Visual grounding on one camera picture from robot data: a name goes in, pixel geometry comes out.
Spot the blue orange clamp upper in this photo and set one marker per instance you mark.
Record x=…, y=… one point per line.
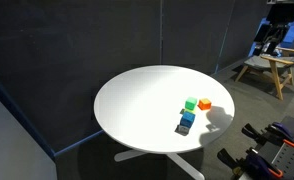
x=275, y=133

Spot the wooden armchair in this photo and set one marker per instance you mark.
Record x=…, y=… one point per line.
x=273, y=69

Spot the blue block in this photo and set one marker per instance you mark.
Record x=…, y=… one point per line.
x=187, y=119

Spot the orange block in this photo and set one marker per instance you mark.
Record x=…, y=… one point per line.
x=204, y=104

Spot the blue orange clamp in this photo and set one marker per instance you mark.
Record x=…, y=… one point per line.
x=254, y=166
x=275, y=133

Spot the black perforated board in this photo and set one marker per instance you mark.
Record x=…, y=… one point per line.
x=280, y=156

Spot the round white table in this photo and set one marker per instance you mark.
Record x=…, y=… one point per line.
x=141, y=109

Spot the green block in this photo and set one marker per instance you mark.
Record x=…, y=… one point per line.
x=190, y=103

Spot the black equipment on stand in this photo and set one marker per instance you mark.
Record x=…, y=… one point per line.
x=270, y=35

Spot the yellow-green block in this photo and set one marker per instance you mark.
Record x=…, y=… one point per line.
x=190, y=111

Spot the blue orange clamp lower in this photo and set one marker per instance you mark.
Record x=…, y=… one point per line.
x=254, y=166

